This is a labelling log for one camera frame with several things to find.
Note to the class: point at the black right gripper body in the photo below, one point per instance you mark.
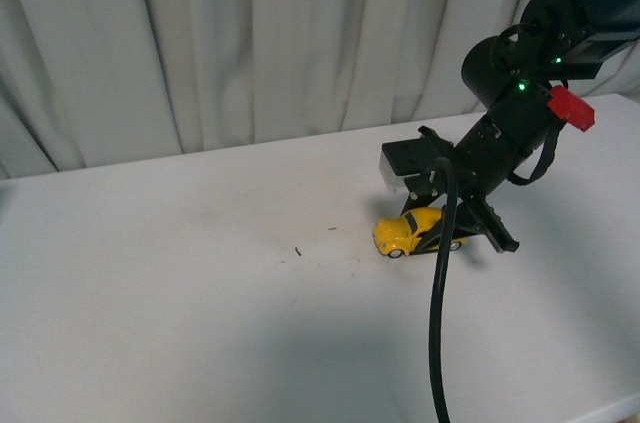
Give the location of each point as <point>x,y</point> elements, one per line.
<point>485,158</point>

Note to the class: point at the red clip on right arm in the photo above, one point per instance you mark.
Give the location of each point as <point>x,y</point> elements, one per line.
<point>571,109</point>

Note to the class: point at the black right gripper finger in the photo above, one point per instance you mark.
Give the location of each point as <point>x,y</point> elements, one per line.
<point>430,221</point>

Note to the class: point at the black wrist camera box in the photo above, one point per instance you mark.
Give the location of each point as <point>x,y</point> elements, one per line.
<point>405,163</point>

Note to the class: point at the grey pleated curtain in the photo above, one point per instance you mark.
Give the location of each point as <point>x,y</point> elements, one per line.
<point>87,83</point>

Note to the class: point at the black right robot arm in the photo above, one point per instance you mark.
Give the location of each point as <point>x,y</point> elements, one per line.
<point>522,78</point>

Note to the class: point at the yellow beetle toy car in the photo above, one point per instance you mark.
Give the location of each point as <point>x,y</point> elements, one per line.
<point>396,237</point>

